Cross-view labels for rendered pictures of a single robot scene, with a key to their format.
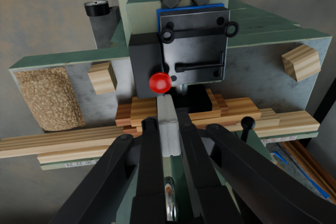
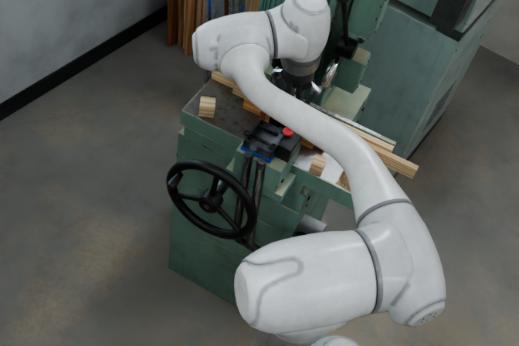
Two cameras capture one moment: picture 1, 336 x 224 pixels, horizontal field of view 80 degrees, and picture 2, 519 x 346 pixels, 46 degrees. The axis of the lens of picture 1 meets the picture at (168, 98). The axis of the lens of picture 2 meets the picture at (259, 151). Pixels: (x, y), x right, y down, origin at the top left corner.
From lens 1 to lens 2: 1.41 m
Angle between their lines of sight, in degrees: 12
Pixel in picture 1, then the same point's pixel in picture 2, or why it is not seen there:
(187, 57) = (269, 135)
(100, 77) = (317, 163)
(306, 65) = (208, 103)
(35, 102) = not seen: hidden behind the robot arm
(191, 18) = (259, 145)
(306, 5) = (66, 181)
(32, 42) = not seen: outside the picture
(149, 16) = (274, 163)
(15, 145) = (401, 166)
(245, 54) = (232, 130)
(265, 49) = (221, 126)
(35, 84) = not seen: hidden behind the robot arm
